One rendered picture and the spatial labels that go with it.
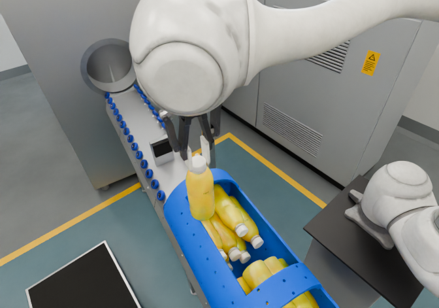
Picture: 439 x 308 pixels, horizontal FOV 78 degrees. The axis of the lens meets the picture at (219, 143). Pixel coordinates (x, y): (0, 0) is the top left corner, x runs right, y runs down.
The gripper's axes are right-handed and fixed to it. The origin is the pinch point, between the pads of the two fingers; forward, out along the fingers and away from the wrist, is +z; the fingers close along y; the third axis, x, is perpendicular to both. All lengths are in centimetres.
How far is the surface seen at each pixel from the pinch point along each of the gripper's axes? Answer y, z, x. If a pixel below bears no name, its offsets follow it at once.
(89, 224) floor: 53, 152, -113
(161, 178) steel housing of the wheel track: 1, 57, -47
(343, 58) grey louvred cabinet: -135, 38, -65
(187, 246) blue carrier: 6.9, 33.7, 2.2
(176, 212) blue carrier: 5.7, 31.6, -8.9
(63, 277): 72, 136, -70
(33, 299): 89, 136, -65
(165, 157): -6, 54, -56
